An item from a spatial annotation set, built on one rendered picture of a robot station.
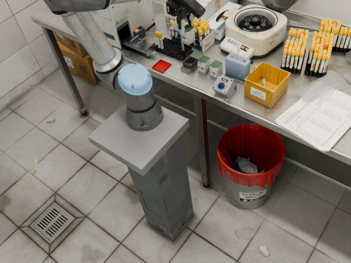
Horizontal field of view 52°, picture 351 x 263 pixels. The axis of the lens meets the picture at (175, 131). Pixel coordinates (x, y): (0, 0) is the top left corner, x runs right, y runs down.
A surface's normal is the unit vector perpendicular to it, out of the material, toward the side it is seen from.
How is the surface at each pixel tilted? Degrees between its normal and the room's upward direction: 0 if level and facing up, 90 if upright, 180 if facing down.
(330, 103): 0
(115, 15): 90
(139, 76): 7
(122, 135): 1
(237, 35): 90
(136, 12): 90
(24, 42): 90
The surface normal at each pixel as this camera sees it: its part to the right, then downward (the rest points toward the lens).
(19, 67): 0.79, 0.41
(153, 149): -0.11, -0.65
